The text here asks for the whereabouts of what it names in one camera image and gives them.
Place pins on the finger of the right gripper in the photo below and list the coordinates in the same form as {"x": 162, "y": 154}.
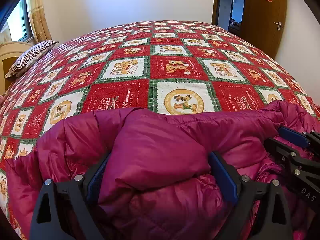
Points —
{"x": 309, "y": 141}

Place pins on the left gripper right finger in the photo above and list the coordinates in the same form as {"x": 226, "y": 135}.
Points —
{"x": 273, "y": 216}

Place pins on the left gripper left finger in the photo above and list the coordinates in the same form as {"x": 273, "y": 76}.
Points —
{"x": 69, "y": 210}

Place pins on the magenta quilted down jacket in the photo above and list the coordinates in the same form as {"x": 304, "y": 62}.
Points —
{"x": 157, "y": 183}

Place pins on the brown wooden door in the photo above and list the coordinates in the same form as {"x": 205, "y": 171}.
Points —
{"x": 257, "y": 27}

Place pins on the red patchwork bear bedspread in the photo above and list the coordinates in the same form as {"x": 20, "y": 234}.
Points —
{"x": 167, "y": 67}

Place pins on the striped plaid pillow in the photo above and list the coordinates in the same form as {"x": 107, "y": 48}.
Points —
{"x": 29, "y": 58}

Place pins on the cream wooden headboard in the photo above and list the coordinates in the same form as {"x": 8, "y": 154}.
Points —
{"x": 10, "y": 52}

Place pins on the beige right curtain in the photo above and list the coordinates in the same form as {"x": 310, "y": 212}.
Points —
{"x": 37, "y": 20}

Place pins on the silver door handle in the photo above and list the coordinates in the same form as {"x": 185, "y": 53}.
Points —
{"x": 278, "y": 25}

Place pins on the window with dark frame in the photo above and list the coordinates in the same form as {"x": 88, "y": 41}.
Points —
{"x": 18, "y": 23}

